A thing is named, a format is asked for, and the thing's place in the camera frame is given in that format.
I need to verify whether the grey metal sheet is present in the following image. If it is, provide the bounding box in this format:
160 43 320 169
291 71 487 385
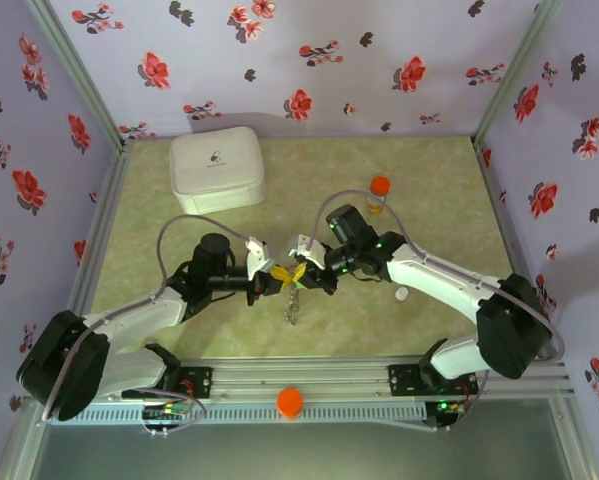
28 422 575 480

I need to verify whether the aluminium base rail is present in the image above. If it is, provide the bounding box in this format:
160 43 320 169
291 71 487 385
106 352 576 402

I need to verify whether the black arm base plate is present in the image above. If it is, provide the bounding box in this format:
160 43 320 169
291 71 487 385
122 366 214 401
387 363 479 399

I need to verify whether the orange round button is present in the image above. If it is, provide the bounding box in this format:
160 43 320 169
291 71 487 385
276 387 304 420

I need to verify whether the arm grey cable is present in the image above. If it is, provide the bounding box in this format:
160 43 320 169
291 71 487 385
41 213 253 421
308 189 565 401

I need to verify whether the aluminium side rail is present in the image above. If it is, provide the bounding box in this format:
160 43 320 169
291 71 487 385
471 137 565 361
61 138 136 326

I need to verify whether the white slotted cable duct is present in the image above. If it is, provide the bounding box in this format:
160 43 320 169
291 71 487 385
78 402 428 426

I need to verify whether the left arm grey cable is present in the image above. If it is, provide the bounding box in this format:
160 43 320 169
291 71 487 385
41 213 253 421

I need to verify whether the white zippered pouch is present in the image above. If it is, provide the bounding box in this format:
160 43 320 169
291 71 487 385
168 125 269 217

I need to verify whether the orange-capped pill bottle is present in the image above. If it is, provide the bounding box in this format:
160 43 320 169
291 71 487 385
364 175 392 215

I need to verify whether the aluminium frame post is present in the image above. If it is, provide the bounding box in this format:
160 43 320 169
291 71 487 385
23 0 133 151
471 0 566 151

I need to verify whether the small controller circuit board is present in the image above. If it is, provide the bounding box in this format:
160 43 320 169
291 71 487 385
141 402 190 426
427 397 468 431

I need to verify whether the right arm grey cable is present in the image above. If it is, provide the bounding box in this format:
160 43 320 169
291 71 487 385
308 189 565 401

